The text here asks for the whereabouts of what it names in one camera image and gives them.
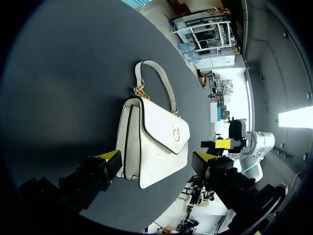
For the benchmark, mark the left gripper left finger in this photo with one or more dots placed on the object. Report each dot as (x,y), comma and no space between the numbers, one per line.
(93,171)

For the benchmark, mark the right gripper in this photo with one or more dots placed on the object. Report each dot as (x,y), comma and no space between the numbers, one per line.
(238,133)

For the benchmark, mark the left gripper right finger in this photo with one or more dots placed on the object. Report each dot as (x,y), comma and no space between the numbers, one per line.
(227,178)

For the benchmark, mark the white handbag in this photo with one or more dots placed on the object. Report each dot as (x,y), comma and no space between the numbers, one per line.
(156,137)

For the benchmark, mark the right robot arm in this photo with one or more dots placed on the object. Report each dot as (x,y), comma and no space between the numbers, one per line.
(259,147)

